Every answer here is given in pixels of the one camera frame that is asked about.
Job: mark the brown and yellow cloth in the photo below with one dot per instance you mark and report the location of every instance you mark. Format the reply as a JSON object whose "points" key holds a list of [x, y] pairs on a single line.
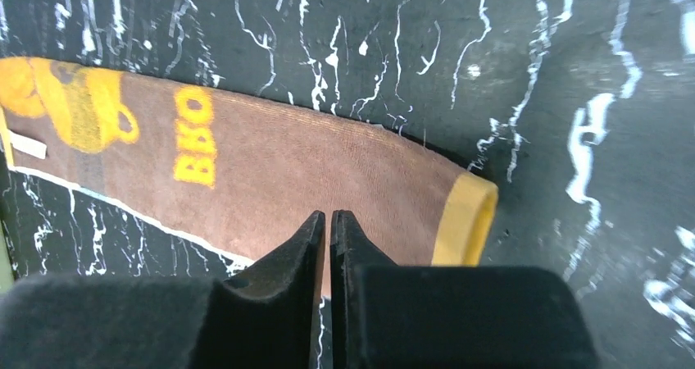
{"points": [[235, 172]]}

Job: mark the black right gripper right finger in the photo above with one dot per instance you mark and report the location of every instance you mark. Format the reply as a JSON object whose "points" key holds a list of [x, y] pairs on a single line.
{"points": [[390, 316]]}

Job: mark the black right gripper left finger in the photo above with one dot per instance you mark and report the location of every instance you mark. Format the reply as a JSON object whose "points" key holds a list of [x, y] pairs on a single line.
{"points": [[264, 317]]}

